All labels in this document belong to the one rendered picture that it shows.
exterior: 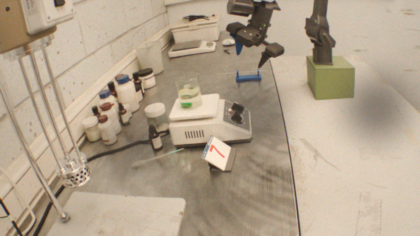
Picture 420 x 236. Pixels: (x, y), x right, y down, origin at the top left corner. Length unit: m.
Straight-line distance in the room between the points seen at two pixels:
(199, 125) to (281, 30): 1.58
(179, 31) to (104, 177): 1.29
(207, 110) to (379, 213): 0.49
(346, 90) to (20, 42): 0.89
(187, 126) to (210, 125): 0.06
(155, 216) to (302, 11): 1.90
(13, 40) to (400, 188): 0.73
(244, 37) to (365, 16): 1.70
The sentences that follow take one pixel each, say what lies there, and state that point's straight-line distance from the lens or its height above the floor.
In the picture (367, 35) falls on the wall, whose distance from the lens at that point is 2.41.
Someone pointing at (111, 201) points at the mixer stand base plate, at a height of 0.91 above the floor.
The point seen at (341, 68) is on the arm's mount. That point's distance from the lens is 0.93.
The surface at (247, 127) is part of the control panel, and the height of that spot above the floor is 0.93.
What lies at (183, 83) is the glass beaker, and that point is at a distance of 0.71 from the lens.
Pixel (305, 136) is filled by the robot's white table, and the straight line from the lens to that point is 0.75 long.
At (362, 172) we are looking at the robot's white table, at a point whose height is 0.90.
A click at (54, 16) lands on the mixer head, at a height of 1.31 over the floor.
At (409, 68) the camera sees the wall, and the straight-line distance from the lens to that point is 2.71.
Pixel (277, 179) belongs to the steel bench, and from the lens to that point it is 0.62.
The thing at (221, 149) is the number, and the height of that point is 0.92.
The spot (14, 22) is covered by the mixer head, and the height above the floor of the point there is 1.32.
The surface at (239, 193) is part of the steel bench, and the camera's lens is 0.59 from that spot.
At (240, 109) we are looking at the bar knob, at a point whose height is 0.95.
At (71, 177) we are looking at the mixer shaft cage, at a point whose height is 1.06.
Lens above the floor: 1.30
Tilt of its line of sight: 27 degrees down
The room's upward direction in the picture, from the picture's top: 10 degrees counter-clockwise
